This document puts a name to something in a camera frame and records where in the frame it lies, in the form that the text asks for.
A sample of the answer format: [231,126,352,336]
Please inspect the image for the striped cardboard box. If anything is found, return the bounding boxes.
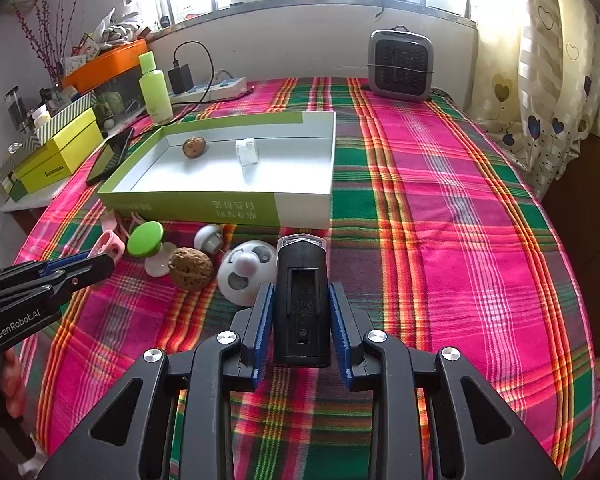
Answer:
[22,91,98,146]

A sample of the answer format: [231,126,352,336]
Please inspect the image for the black smartphone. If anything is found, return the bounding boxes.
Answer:
[85,127,136,186]

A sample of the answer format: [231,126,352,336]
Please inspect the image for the dried flower branches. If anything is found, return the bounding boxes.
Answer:
[12,0,96,86]

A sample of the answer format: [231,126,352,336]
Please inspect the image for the green capped jar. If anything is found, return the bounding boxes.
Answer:
[126,221,178,278]

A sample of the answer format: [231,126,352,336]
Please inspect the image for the black charger plug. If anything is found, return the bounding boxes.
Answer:
[168,62,195,95]

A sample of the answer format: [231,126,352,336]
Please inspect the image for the white plastic bags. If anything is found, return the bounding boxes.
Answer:
[87,7,153,48]

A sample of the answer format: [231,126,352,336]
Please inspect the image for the small white round gadget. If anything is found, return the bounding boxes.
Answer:
[194,224,226,255]

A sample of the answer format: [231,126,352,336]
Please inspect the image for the pink cord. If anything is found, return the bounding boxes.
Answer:
[115,212,146,241]

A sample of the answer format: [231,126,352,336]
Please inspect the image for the green plastic bottle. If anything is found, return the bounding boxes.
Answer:
[139,51,173,125]

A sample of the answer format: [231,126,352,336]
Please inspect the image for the pink clip holder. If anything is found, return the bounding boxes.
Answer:
[82,229,127,291]

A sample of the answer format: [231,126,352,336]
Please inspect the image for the black charger cable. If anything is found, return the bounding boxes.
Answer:
[172,41,253,107]

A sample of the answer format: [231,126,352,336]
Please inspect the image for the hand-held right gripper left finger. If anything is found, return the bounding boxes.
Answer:
[40,282,276,480]

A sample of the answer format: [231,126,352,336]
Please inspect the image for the person's left hand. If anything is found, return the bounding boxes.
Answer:
[0,347,28,421]

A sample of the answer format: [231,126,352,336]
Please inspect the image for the black rectangular device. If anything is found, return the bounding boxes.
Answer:
[275,235,332,368]

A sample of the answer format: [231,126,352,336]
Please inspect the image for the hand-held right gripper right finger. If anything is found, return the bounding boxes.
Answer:
[328,282,563,480]

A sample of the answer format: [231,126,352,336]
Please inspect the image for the white power strip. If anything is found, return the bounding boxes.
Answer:
[172,76,248,106]

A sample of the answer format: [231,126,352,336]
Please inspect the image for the yellow cardboard box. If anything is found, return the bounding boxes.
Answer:
[12,107,105,193]

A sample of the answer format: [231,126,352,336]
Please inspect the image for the clear small plastic container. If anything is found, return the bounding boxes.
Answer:
[235,137,260,167]

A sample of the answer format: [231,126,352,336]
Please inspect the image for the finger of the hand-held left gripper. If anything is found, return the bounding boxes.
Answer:
[0,254,98,288]
[0,252,116,321]

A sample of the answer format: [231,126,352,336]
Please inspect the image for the glass jar with dark lid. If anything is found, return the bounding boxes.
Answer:
[5,86,31,131]

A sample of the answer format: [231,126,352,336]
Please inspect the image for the green and white shallow box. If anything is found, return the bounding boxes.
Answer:
[96,111,337,228]

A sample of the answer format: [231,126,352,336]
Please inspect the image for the heart print curtain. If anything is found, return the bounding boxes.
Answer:
[472,0,600,201]

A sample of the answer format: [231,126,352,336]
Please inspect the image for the plaid blanket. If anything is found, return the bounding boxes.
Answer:
[12,76,598,480]

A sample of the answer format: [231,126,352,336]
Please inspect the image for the grey space heater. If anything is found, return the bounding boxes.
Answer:
[367,27,436,103]

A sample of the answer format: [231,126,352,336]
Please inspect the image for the orange storage box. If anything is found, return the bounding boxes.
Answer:
[60,39,151,93]

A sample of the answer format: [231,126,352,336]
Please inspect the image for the white round face gadget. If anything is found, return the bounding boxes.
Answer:
[216,240,277,307]

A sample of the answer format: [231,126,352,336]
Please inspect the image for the clear plastic storage bin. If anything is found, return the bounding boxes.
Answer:
[92,77,146,126]

